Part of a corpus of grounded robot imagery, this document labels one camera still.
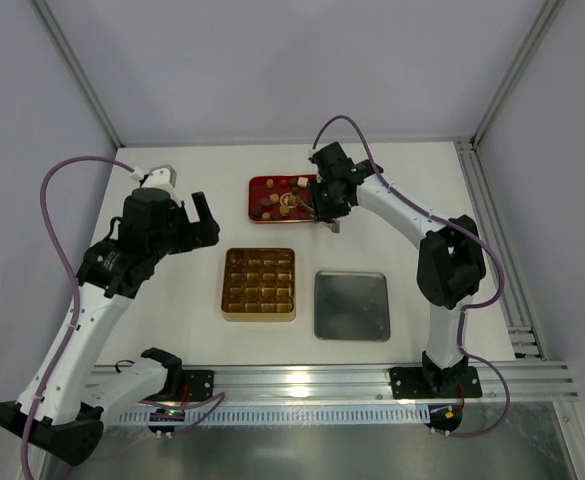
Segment metal tongs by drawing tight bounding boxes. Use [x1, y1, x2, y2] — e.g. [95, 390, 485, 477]
[296, 199, 342, 235]

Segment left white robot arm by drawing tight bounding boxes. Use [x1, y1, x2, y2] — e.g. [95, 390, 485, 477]
[0, 167, 220, 466]

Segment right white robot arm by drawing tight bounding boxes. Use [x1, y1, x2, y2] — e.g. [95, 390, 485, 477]
[309, 142, 486, 398]

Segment red chocolate tray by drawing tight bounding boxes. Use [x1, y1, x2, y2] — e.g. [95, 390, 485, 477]
[247, 174, 316, 224]

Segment gold chocolate box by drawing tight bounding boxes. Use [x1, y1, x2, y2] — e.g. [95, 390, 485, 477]
[220, 248, 296, 323]

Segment silver tin lid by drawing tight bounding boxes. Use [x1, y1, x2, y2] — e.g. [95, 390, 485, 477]
[314, 270, 391, 342]

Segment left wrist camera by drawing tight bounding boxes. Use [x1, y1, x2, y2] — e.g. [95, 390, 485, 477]
[143, 165, 177, 192]

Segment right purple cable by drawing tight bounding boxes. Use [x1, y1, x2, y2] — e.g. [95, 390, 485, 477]
[311, 115, 513, 440]

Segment purple cable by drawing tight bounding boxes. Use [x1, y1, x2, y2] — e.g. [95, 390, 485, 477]
[311, 115, 513, 440]
[20, 155, 226, 476]

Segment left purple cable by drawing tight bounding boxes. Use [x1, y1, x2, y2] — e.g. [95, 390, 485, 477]
[20, 155, 226, 476]

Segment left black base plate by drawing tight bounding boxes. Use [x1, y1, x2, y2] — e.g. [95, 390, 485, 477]
[180, 369, 215, 404]

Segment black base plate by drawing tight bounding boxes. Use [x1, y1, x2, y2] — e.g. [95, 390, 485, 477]
[389, 366, 483, 400]
[180, 369, 215, 404]

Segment slotted cable duct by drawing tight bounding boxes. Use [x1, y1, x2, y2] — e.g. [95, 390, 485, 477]
[113, 402, 430, 428]

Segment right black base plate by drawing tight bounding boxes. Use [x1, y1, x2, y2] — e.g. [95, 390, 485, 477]
[389, 366, 483, 400]

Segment aluminium rail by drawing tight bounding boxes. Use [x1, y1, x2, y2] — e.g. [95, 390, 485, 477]
[209, 360, 578, 402]

